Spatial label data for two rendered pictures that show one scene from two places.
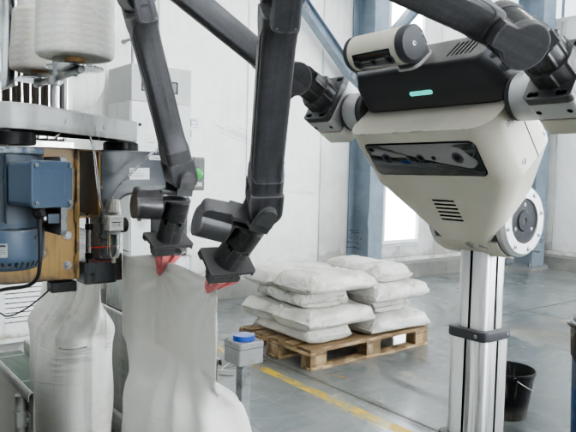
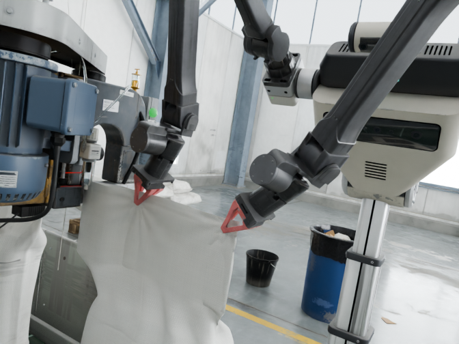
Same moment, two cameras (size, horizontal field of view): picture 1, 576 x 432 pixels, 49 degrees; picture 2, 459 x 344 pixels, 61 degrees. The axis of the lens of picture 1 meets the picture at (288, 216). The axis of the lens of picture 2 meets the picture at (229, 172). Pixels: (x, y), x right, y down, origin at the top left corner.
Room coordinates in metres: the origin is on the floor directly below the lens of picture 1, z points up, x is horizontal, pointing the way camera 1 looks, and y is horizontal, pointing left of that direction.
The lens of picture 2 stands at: (0.52, 0.48, 1.26)
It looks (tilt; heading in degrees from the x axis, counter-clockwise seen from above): 5 degrees down; 337
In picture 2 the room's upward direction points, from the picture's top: 9 degrees clockwise
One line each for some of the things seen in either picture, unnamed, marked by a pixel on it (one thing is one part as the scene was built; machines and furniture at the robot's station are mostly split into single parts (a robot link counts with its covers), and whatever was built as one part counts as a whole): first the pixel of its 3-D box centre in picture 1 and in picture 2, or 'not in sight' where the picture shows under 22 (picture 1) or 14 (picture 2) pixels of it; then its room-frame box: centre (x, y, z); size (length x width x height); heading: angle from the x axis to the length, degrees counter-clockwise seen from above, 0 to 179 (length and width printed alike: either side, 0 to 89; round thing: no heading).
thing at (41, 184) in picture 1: (41, 189); (63, 112); (1.26, 0.49, 1.25); 0.10 x 0.08 x 0.12; 152
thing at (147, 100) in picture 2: (190, 173); (143, 111); (1.75, 0.27, 1.28); 0.08 x 0.05 x 0.09; 37
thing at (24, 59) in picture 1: (39, 39); not in sight; (1.61, 0.63, 1.61); 0.15 x 0.14 x 0.17; 37
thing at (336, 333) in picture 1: (301, 324); not in sight; (4.57, -0.12, 0.20); 0.66 x 0.44 x 0.12; 37
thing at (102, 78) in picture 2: (121, 147); (88, 77); (1.67, 0.44, 1.35); 0.09 x 0.09 x 0.03
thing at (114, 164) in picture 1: (123, 198); (77, 125); (1.75, 0.45, 1.21); 0.30 x 0.25 x 0.30; 37
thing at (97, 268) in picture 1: (96, 271); (61, 194); (1.58, 0.48, 1.04); 0.08 x 0.06 x 0.05; 127
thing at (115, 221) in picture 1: (115, 231); (89, 158); (1.55, 0.42, 1.14); 0.05 x 0.04 x 0.16; 127
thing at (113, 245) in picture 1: (113, 245); (87, 173); (1.54, 0.42, 1.11); 0.03 x 0.03 x 0.06
